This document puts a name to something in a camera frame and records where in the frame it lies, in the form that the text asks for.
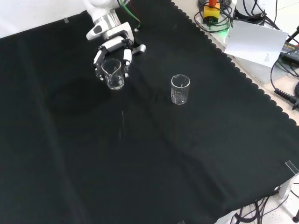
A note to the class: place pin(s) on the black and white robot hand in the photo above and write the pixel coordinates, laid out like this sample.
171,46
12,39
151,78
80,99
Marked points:
116,37

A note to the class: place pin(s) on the clear glass beaker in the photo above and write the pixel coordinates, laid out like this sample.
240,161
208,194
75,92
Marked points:
115,81
180,93

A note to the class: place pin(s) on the clear tape strip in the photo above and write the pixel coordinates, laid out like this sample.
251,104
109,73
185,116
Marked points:
292,167
66,20

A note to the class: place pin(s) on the yellow stop button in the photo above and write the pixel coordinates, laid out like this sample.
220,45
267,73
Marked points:
211,12

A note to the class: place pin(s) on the black scalloped bench cloth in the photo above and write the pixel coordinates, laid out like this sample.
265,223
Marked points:
70,144

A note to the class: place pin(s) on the pale board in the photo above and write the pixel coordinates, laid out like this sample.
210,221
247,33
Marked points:
254,42

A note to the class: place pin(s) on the black power adapter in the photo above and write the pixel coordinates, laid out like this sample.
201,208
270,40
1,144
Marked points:
290,52

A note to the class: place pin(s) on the white table leg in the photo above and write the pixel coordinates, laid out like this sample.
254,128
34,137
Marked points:
286,186

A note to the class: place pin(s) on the white wrist camera shell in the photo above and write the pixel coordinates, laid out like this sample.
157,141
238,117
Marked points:
94,31

